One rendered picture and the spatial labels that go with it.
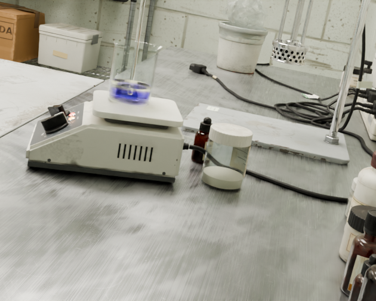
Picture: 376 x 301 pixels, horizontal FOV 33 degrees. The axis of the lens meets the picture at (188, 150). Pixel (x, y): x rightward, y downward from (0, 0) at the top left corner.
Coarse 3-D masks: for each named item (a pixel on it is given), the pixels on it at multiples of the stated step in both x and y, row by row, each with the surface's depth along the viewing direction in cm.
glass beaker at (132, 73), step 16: (128, 48) 84; (144, 48) 89; (160, 48) 88; (112, 64) 86; (128, 64) 84; (144, 64) 85; (112, 80) 86; (128, 80) 85; (144, 80) 85; (112, 96) 86; (128, 96) 85; (144, 96) 86
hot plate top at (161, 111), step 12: (96, 96) 88; (96, 108) 82; (108, 108) 83; (120, 108) 84; (132, 108) 85; (144, 108) 86; (156, 108) 88; (168, 108) 89; (132, 120) 82; (144, 120) 82; (156, 120) 83; (168, 120) 83; (180, 120) 84
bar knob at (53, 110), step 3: (54, 105) 90; (57, 105) 89; (60, 105) 88; (48, 108) 90; (51, 108) 89; (54, 108) 89; (57, 108) 88; (60, 108) 88; (63, 108) 88; (51, 111) 89; (54, 111) 89; (57, 111) 88; (60, 111) 88; (63, 111) 88; (66, 111) 90; (69, 111) 90; (51, 114) 90; (54, 114) 89; (66, 114) 89
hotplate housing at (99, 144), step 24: (96, 120) 83; (120, 120) 84; (48, 144) 81; (72, 144) 82; (96, 144) 82; (120, 144) 82; (144, 144) 83; (168, 144) 83; (72, 168) 83; (96, 168) 84; (120, 168) 83; (144, 168) 84; (168, 168) 84
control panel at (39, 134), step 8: (80, 104) 92; (72, 112) 90; (80, 112) 88; (40, 120) 92; (72, 120) 86; (80, 120) 84; (40, 128) 88; (64, 128) 83; (72, 128) 82; (40, 136) 84; (48, 136) 82; (32, 144) 82
